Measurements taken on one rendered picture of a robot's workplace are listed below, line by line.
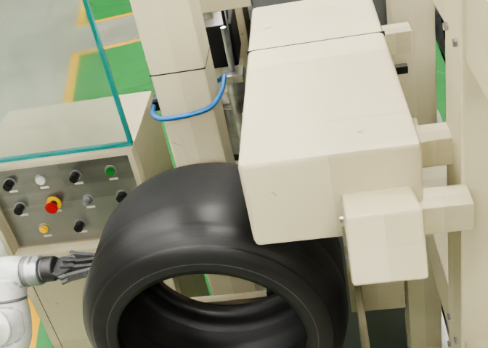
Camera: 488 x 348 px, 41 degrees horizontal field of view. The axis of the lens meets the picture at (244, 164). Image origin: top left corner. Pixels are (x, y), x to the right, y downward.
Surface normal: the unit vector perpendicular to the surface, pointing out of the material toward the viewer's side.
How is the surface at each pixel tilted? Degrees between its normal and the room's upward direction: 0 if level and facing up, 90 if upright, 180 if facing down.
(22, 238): 90
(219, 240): 44
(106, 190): 90
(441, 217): 90
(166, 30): 90
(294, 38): 0
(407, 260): 72
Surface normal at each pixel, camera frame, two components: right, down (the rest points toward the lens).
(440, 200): -0.18, -0.82
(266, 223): -0.04, 0.56
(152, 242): -0.33, -0.19
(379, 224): -0.10, 0.27
